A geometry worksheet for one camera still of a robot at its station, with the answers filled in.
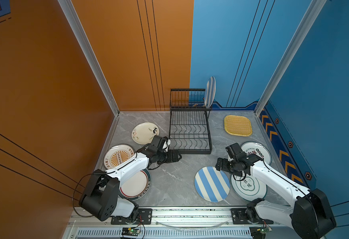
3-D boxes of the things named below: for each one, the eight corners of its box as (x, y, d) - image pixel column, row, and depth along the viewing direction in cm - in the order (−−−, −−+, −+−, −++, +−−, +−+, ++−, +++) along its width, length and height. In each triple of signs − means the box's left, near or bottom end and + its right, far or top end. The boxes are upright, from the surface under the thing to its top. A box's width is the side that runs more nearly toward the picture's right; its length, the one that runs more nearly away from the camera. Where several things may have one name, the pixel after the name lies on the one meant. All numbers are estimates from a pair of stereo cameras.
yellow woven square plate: (224, 133, 109) (224, 131, 107) (224, 116, 120) (224, 114, 118) (251, 137, 106) (252, 135, 105) (249, 119, 118) (250, 117, 116)
